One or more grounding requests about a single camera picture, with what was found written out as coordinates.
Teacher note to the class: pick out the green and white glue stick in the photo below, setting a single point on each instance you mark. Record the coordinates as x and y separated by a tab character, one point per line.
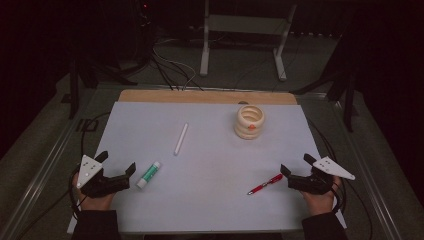
149	174

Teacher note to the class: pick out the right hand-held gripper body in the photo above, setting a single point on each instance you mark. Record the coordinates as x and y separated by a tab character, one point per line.
313	185

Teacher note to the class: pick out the black tripod stand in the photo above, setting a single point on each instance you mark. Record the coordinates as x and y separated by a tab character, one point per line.
74	96
349	106

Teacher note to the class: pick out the person's right hand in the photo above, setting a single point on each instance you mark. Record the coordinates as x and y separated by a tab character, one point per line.
320	204

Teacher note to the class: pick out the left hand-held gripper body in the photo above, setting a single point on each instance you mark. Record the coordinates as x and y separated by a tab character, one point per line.
100	186

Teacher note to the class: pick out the red pen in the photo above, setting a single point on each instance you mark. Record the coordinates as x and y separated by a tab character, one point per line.
266	183

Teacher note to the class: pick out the person's left hand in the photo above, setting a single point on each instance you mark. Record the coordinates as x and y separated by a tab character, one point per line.
96	203

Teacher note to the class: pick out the white pen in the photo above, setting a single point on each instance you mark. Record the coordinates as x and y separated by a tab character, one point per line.
181	139

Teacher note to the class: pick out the grey metal stand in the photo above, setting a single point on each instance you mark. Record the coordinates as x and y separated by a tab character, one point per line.
245	25

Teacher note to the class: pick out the white table mat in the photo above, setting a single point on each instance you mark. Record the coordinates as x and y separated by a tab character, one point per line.
216	173

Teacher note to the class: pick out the cream duck pen holder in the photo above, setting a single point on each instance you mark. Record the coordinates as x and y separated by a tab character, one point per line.
248	131

